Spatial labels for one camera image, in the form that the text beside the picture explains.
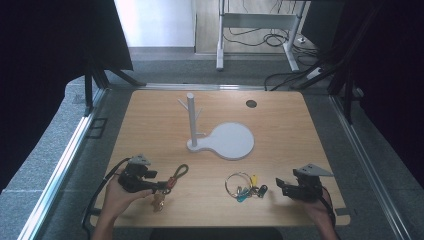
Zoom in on black curtain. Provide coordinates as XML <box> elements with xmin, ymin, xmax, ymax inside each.
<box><xmin>0</xmin><ymin>0</ymin><xmax>134</xmax><ymax>194</ymax></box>
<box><xmin>301</xmin><ymin>0</ymin><xmax>424</xmax><ymax>188</ymax></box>

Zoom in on white key stand with pegs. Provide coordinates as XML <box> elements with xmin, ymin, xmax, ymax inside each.
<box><xmin>177</xmin><ymin>92</ymin><xmax>256</xmax><ymax>161</ymax></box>

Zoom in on white power strip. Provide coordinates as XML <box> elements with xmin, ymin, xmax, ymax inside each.
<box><xmin>306</xmin><ymin>67</ymin><xmax>323</xmax><ymax>80</ymax></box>

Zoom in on black floor cables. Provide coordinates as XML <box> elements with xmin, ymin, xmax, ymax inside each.
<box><xmin>223</xmin><ymin>0</ymin><xmax>331</xmax><ymax>92</ymax></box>

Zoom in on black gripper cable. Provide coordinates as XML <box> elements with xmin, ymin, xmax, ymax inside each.
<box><xmin>81</xmin><ymin>157</ymin><xmax>132</xmax><ymax>234</ymax></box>
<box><xmin>319</xmin><ymin>185</ymin><xmax>338</xmax><ymax>231</ymax></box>

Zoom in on aluminium rail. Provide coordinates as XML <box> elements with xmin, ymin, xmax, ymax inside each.
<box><xmin>329</xmin><ymin>94</ymin><xmax>413</xmax><ymax>240</ymax></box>
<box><xmin>17</xmin><ymin>87</ymin><xmax>108</xmax><ymax>240</ymax></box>

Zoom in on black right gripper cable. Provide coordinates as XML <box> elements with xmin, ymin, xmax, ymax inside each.
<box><xmin>319</xmin><ymin>185</ymin><xmax>338</xmax><ymax>231</ymax></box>

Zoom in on white metal desk frame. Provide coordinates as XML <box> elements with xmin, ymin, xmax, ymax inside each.
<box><xmin>215</xmin><ymin>0</ymin><xmax>307</xmax><ymax>72</ymax></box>

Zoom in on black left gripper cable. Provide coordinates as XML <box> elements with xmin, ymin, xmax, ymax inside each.
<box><xmin>81</xmin><ymin>157</ymin><xmax>132</xmax><ymax>234</ymax></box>

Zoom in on black tripod stand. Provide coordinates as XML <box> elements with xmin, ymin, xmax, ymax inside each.
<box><xmin>83</xmin><ymin>58</ymin><xmax>147</xmax><ymax>117</ymax></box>

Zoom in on metal ring with coloured keys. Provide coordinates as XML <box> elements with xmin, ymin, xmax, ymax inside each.
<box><xmin>224</xmin><ymin>171</ymin><xmax>269</xmax><ymax>204</ymax></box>

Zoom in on black metal stand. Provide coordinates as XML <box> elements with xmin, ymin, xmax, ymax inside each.
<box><xmin>327</xmin><ymin>64</ymin><xmax>355</xmax><ymax>125</ymax></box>

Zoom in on green rope keychain with charm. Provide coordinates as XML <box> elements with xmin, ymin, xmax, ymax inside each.
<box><xmin>151</xmin><ymin>163</ymin><xmax>190</xmax><ymax>214</ymax></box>

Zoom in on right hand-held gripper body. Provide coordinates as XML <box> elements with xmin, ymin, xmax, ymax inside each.
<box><xmin>286</xmin><ymin>163</ymin><xmax>335</xmax><ymax>203</ymax></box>

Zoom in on person's left hand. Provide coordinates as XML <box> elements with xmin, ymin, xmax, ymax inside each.
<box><xmin>103</xmin><ymin>169</ymin><xmax>154</xmax><ymax>221</ymax></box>

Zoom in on person's right hand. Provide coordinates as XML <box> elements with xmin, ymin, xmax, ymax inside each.
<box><xmin>301</xmin><ymin>188</ymin><xmax>335</xmax><ymax>228</ymax></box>

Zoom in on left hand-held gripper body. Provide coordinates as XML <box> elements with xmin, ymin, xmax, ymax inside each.
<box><xmin>117</xmin><ymin>153</ymin><xmax>152</xmax><ymax>194</ymax></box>

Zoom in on black floor bracket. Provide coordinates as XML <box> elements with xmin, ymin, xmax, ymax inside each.
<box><xmin>86</xmin><ymin>117</ymin><xmax>109</xmax><ymax>140</ymax></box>

